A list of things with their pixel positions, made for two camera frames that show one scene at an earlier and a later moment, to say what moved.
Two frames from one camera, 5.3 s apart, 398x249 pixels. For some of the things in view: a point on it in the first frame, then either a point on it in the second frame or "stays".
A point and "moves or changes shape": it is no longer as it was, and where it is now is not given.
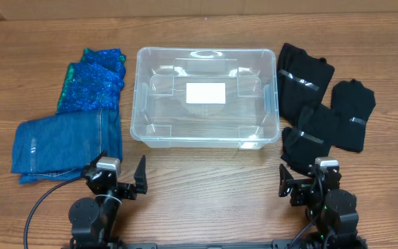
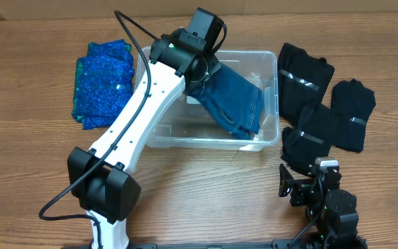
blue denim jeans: [61, 146] -> [235, 103]
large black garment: [302, 81] stays
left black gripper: [117, 186] -> [201, 80]
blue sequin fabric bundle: [95, 82] moves or changes shape
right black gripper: [300, 187] stays
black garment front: [312, 138] stays
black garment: [352, 103] stays
